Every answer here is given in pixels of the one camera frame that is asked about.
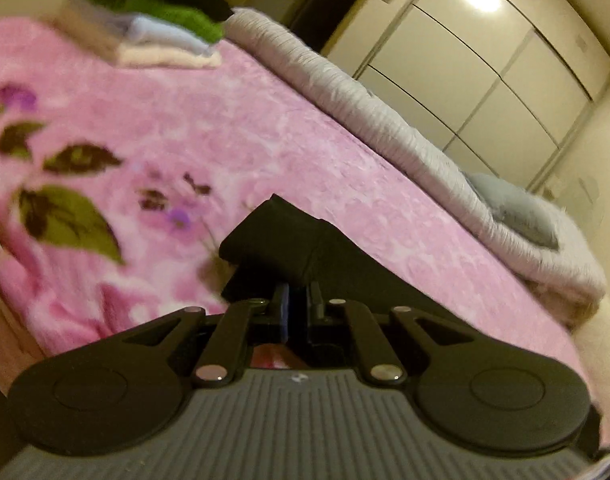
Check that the cream wardrobe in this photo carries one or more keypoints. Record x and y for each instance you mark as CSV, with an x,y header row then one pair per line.
x,y
460,60

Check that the cream bed frame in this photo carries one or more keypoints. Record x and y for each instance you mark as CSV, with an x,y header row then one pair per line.
x,y
602,340

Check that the pink floral blanket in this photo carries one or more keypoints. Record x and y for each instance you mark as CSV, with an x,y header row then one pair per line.
x,y
235,125

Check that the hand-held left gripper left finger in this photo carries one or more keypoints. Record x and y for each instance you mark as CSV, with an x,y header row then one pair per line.
x,y
283,312

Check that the folded green garment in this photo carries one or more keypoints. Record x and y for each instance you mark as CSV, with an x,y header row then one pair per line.
x,y
150,2

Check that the white fluffy quilt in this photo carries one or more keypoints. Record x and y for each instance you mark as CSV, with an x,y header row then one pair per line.
x,y
385,125

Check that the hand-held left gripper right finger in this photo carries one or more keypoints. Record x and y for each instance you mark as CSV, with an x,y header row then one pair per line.
x,y
315,310

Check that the folded light blue garment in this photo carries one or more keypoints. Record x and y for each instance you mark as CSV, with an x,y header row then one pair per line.
x,y
165,35

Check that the stack of folded clothes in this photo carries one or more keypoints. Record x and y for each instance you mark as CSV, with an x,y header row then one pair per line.
x,y
160,57

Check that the grey pillow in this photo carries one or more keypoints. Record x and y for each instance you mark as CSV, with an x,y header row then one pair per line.
x,y
520,212

